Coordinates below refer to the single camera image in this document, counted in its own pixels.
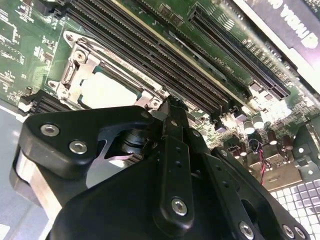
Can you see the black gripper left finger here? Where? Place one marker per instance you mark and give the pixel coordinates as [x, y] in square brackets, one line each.
[75, 125]

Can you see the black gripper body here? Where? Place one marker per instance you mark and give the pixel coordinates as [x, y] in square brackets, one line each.
[112, 212]

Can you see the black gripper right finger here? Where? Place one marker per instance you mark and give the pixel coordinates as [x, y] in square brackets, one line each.
[225, 180]

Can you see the silver CPU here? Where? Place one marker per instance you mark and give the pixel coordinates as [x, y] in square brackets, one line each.
[107, 90]

